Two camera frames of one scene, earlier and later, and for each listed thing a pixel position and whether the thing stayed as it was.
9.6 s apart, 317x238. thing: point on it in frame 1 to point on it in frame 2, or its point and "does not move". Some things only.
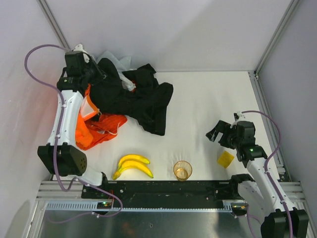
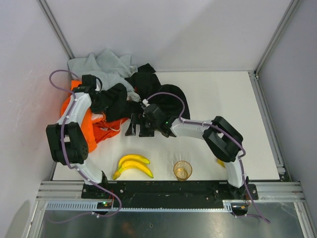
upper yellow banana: (133, 157) does not move
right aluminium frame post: (290, 10) does not move
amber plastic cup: (182, 169) does not move
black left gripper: (92, 73) to (99, 104)
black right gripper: (223, 136) to (139, 123)
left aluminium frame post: (43, 5) does not move
